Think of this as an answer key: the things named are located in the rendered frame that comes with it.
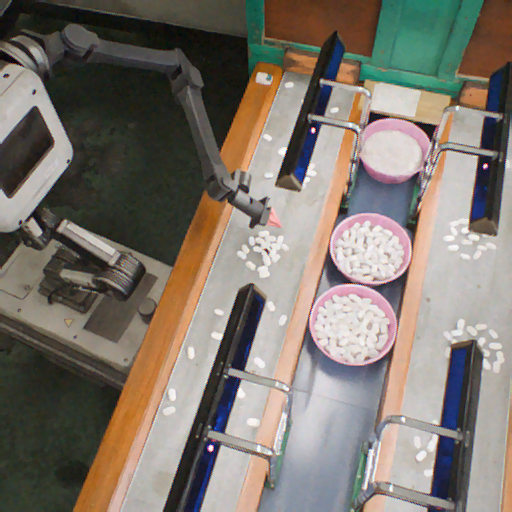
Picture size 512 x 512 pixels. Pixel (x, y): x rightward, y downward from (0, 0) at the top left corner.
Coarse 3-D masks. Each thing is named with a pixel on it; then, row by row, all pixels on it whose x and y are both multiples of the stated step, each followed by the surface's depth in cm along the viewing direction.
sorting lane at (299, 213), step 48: (288, 96) 230; (336, 96) 230; (336, 144) 218; (288, 192) 208; (240, 240) 199; (288, 240) 199; (288, 288) 190; (192, 336) 183; (192, 384) 175; (240, 432) 168; (144, 480) 162; (240, 480) 162
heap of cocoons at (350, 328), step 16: (336, 304) 186; (352, 304) 186; (368, 304) 187; (320, 320) 184; (336, 320) 184; (352, 320) 184; (368, 320) 184; (384, 320) 183; (320, 336) 181; (336, 336) 181; (352, 336) 181; (368, 336) 182; (384, 336) 181; (336, 352) 179; (352, 352) 180; (368, 352) 179
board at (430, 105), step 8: (368, 80) 228; (368, 88) 227; (408, 88) 226; (424, 96) 224; (432, 96) 224; (440, 96) 224; (448, 96) 223; (360, 104) 223; (424, 104) 222; (432, 104) 222; (440, 104) 222; (448, 104) 222; (376, 112) 221; (384, 112) 220; (416, 112) 220; (424, 112) 220; (432, 112) 220; (440, 112) 220; (416, 120) 219; (424, 120) 218; (432, 120) 218
